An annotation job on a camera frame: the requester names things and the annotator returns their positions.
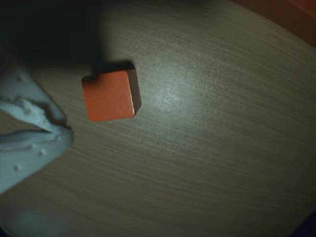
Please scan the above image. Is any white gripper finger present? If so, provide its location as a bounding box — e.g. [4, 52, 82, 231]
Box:
[0, 67, 72, 133]
[0, 128, 75, 196]

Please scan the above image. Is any orange wooden cube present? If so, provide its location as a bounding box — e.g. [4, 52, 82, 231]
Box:
[81, 61, 142, 122]

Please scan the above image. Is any orange plastic box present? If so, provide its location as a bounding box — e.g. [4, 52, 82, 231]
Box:
[232, 0, 316, 51]

